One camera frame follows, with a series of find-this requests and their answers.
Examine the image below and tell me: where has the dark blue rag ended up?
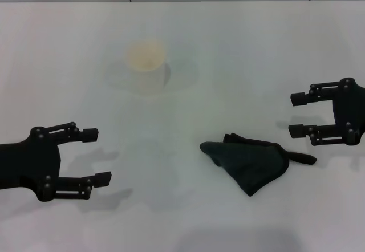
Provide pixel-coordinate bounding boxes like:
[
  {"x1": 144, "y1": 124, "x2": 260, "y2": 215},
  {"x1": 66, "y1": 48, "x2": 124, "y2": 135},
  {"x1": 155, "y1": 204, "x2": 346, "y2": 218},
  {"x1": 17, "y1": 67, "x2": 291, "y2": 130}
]
[{"x1": 199, "y1": 132, "x2": 318, "y2": 198}]

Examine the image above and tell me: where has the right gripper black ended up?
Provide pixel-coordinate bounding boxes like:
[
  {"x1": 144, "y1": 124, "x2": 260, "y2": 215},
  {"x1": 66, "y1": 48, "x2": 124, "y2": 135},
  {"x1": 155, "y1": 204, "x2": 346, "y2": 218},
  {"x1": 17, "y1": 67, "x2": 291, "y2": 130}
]
[{"x1": 288, "y1": 77, "x2": 365, "y2": 147}]

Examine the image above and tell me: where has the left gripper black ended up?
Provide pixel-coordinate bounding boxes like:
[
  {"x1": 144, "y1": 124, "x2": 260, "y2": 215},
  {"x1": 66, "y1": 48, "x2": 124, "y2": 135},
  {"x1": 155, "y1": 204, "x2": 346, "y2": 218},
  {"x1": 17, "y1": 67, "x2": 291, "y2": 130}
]
[{"x1": 0, "y1": 121, "x2": 113, "y2": 202}]

